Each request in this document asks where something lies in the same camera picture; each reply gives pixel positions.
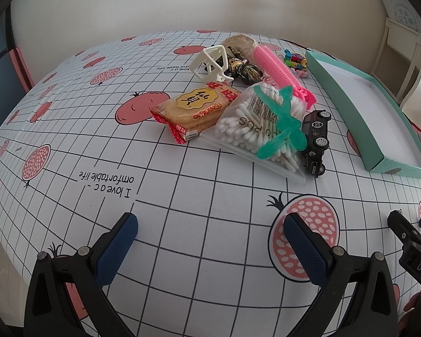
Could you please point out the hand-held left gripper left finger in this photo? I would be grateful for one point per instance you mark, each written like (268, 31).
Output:
(117, 249)

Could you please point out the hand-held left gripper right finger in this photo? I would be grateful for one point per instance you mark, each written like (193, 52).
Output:
(307, 249)

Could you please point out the black toy car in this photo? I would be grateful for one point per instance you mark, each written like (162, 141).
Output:
(315, 133)

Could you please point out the green plastic dragonfly toy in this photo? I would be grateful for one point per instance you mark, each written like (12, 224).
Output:
(287, 126)

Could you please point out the teal cardboard box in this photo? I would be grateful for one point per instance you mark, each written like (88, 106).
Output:
(368, 101)

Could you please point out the clear bag of cotton swabs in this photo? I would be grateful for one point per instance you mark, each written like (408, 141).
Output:
(238, 126)

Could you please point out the orange rice cracker packet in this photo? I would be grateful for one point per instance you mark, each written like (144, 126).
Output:
(196, 105)

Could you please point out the pink plastic comb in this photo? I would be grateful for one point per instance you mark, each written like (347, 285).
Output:
(273, 66)

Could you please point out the white hair claw clip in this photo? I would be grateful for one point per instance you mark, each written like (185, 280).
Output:
(210, 56)

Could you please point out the person's right hand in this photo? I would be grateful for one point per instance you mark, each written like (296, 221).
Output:
(411, 307)

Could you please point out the white grid fruit-print tablecloth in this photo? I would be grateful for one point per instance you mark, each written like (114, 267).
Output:
(161, 217)

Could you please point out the black shiny hair clip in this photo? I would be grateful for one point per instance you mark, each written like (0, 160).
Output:
(245, 72)

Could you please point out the bundle of colourful small clips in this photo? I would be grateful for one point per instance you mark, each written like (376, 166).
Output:
(296, 59)

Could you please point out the pink edge strip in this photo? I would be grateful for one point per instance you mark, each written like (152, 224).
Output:
(21, 66)

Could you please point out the beige lace scrunchie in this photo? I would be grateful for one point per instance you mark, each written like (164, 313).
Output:
(242, 42)

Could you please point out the white wall sign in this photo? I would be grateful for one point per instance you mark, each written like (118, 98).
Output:
(403, 10)

